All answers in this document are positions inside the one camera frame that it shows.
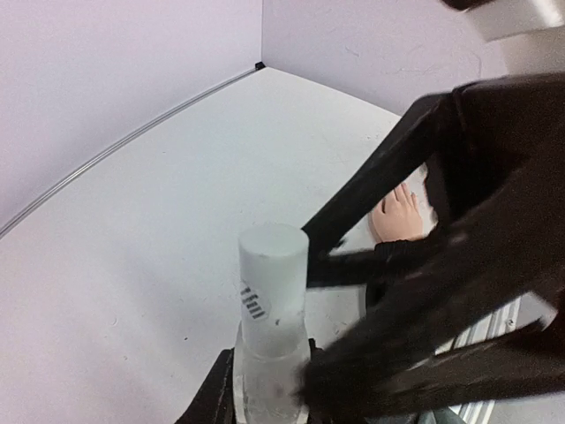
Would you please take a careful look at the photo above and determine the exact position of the aluminium table back rail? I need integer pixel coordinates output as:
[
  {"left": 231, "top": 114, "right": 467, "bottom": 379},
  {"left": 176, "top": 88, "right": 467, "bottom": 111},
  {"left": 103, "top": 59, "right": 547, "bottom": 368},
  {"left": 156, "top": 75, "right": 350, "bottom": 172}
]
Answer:
[{"left": 1, "top": 62, "right": 266, "bottom": 238}]

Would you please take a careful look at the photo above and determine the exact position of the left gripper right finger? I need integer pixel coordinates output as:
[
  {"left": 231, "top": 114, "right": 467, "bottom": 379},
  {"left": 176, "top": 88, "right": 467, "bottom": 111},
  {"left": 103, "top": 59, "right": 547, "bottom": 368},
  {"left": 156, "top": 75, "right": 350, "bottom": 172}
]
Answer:
[{"left": 304, "top": 338, "right": 335, "bottom": 423}]

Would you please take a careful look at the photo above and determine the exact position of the mannequin hand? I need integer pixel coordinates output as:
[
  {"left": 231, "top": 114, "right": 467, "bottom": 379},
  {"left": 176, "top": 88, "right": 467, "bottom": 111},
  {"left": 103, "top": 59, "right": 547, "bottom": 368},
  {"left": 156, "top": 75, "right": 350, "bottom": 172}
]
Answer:
[{"left": 367, "top": 182, "right": 433, "bottom": 243}]

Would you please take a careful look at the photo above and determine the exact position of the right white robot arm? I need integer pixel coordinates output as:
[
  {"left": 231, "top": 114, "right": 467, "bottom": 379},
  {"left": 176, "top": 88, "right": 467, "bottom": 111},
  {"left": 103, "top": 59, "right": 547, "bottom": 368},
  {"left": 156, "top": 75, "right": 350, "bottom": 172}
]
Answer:
[{"left": 298, "top": 1, "right": 564, "bottom": 423}]

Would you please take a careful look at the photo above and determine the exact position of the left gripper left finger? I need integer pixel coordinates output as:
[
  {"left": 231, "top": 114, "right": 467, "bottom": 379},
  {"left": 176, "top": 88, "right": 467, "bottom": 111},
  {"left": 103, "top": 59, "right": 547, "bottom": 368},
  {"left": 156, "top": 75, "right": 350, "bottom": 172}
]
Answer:
[{"left": 176, "top": 349, "right": 234, "bottom": 424}]

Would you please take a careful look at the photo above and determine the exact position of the clear nail polish bottle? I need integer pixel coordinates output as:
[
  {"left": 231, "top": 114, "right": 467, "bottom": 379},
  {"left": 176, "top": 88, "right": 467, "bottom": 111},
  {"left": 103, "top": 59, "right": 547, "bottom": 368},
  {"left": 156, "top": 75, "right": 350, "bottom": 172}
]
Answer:
[{"left": 232, "top": 329, "right": 311, "bottom": 424}]

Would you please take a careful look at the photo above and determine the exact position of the white nail polish cap brush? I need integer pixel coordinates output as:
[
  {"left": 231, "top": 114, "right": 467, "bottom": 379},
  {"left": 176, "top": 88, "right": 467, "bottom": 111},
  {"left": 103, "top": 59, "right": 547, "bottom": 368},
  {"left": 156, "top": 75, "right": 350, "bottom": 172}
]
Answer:
[{"left": 238, "top": 223, "right": 309, "bottom": 358}]

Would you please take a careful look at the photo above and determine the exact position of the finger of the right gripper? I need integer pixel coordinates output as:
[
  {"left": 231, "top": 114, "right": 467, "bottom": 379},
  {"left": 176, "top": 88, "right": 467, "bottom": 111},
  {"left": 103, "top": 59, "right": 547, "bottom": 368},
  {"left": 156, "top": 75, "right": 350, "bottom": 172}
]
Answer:
[{"left": 290, "top": 167, "right": 565, "bottom": 424}]

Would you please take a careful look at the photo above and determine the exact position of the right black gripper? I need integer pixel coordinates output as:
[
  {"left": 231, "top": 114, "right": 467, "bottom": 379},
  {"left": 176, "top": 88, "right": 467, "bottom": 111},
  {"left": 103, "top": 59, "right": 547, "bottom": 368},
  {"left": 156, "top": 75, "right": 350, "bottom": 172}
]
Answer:
[{"left": 303, "top": 72, "right": 564, "bottom": 306}]

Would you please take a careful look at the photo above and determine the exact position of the aluminium table front rail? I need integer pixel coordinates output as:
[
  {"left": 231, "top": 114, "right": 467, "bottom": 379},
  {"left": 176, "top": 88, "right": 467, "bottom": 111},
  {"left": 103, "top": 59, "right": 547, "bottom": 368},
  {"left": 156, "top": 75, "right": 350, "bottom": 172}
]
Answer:
[{"left": 435, "top": 298, "right": 521, "bottom": 424}]

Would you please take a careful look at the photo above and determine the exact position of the aluminium table rail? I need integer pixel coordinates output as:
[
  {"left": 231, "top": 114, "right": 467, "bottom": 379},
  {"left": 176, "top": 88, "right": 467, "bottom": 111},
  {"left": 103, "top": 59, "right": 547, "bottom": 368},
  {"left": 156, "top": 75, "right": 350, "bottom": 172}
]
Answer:
[
  {"left": 435, "top": 298, "right": 521, "bottom": 424},
  {"left": 1, "top": 62, "right": 266, "bottom": 238}
]

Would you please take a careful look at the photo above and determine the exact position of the black and grey sleeve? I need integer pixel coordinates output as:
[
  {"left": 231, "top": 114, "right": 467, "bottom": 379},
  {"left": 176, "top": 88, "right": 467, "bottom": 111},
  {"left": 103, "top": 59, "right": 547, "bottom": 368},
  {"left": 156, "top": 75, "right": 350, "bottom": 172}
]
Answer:
[{"left": 359, "top": 237, "right": 444, "bottom": 317}]

